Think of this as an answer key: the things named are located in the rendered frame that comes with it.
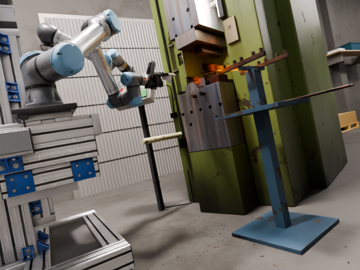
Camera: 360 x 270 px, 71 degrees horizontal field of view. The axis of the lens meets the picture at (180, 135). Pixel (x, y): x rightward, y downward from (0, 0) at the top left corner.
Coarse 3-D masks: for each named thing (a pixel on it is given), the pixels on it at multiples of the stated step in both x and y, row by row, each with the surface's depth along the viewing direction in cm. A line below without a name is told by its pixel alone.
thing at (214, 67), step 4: (200, 64) 131; (204, 64) 131; (208, 64) 133; (212, 64) 135; (204, 68) 132; (208, 68) 134; (212, 68) 135; (216, 68) 135; (220, 68) 138; (236, 68) 145; (204, 72) 133; (208, 72) 135; (212, 72) 136
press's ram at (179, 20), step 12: (168, 0) 195; (180, 0) 188; (192, 0) 180; (204, 0) 189; (168, 12) 197; (180, 12) 189; (192, 12) 182; (204, 12) 186; (216, 12) 200; (168, 24) 198; (180, 24) 190; (192, 24) 183; (204, 24) 184; (216, 24) 197
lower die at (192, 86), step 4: (200, 80) 185; (204, 80) 183; (228, 80) 207; (232, 80) 213; (192, 84) 190; (196, 84) 188; (200, 84) 185; (204, 84) 183; (208, 84) 185; (188, 88) 193; (192, 88) 191; (196, 88) 188
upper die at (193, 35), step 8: (192, 32) 184; (200, 32) 188; (208, 32) 196; (176, 40) 195; (184, 40) 190; (192, 40) 185; (200, 40) 186; (208, 40) 194; (216, 40) 203; (224, 40) 213; (184, 48) 196; (192, 48) 199
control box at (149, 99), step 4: (120, 80) 223; (120, 84) 220; (120, 88) 218; (124, 88) 216; (140, 88) 209; (144, 88) 207; (124, 92) 214; (148, 92) 204; (152, 92) 207; (148, 96) 201; (152, 96) 205; (144, 100) 204; (148, 100) 204; (152, 100) 205; (144, 104) 209; (116, 108) 213; (120, 108) 213; (124, 108) 214; (128, 108) 214
